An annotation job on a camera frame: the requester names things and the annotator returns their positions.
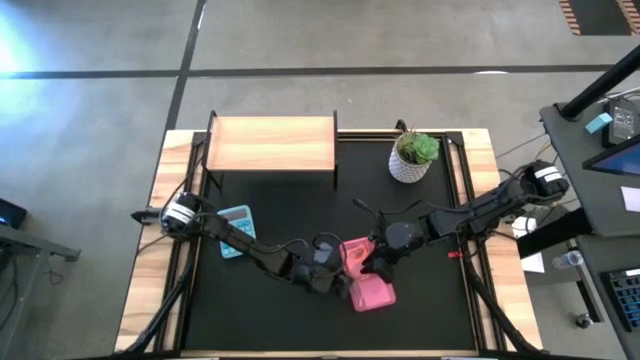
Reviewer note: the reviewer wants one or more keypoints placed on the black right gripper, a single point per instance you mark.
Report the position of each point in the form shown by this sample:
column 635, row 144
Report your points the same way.
column 400, row 240

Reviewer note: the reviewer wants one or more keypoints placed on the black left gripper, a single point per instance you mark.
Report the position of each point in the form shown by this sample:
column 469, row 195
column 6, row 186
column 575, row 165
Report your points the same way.
column 317, row 275

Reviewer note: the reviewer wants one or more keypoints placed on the transparent pink pencil case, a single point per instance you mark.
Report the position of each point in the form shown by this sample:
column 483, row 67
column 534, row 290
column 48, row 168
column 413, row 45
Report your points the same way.
column 372, row 297

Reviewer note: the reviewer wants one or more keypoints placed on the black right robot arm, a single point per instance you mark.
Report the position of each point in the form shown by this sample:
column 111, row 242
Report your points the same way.
column 490, row 205

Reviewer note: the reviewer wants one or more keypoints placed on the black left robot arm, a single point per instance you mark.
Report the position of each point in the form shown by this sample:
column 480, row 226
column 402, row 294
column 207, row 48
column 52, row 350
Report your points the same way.
column 235, row 240

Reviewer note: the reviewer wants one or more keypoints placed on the dark table mat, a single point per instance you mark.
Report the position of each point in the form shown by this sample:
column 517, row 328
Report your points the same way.
column 280, row 320

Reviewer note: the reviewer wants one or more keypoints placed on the small red clip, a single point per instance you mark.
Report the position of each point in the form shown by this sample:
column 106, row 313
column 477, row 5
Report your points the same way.
column 455, row 254

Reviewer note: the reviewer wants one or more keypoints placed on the succulent in white patterned pot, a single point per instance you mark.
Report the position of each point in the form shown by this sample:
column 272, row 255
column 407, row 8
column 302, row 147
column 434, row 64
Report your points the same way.
column 412, row 155

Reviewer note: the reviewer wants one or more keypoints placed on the light blue calculator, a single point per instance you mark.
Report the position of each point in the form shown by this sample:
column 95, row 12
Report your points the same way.
column 242, row 220

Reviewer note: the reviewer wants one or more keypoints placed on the white paper sheet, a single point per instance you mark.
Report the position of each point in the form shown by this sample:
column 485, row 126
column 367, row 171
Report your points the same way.
column 631, row 199
column 534, row 263

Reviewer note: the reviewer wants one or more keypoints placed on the wooden shelf with black legs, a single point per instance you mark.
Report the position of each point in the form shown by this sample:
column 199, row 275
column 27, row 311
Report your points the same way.
column 272, row 142

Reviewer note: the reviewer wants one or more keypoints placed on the clear water bottle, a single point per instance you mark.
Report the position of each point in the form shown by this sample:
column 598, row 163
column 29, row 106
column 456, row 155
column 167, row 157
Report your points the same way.
column 567, row 260

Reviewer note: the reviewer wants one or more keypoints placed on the black caster wheel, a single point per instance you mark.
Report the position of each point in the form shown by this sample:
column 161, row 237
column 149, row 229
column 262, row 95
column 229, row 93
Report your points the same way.
column 583, row 320

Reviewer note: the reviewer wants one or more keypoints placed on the black side desk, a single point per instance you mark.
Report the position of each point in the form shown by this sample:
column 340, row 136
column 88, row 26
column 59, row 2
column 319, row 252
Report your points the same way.
column 575, row 165

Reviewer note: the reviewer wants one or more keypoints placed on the black keyboard with blue keys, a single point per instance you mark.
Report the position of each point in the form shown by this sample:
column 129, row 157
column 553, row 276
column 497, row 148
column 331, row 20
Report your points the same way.
column 627, row 300

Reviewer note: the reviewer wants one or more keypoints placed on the laptop screen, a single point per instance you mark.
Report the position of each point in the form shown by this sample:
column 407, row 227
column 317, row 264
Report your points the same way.
column 617, row 160

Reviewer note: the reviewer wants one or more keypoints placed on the light blue block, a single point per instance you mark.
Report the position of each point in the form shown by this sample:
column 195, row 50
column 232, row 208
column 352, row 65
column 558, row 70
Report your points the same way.
column 598, row 123

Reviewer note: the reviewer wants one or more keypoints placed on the black power adapter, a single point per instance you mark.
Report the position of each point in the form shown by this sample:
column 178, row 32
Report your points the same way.
column 620, row 120

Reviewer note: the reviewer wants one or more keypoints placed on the black round pole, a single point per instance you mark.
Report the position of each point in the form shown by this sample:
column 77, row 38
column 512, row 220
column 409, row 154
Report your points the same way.
column 600, row 85

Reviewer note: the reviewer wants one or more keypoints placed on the grey side desk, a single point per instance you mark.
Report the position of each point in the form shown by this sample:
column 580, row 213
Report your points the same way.
column 20, row 240

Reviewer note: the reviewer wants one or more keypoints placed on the black box device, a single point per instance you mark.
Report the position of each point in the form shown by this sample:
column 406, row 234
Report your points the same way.
column 10, row 212

